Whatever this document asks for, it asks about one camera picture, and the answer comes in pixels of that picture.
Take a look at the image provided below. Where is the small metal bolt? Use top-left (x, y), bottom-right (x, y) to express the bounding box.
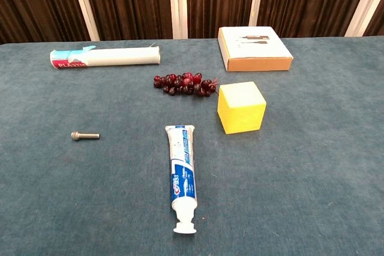
top-left (71, 131), bottom-right (101, 141)

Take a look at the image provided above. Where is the dark red grape bunch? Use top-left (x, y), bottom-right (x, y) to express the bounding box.
top-left (152, 72), bottom-right (220, 97)

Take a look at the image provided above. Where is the yellow foam cube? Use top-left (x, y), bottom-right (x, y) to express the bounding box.
top-left (216, 81), bottom-right (268, 135)

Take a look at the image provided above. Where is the blue white toothpaste tube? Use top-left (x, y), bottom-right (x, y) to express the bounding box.
top-left (164, 124), bottom-right (199, 235)

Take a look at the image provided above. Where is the white plastic wrap roll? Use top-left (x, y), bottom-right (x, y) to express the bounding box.
top-left (49, 45), bottom-right (162, 70)

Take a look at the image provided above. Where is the flat white cardboard box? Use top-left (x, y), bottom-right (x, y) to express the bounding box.
top-left (217, 26), bottom-right (294, 73)

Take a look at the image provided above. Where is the teal table cloth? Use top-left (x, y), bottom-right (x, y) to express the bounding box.
top-left (0, 35), bottom-right (384, 256)

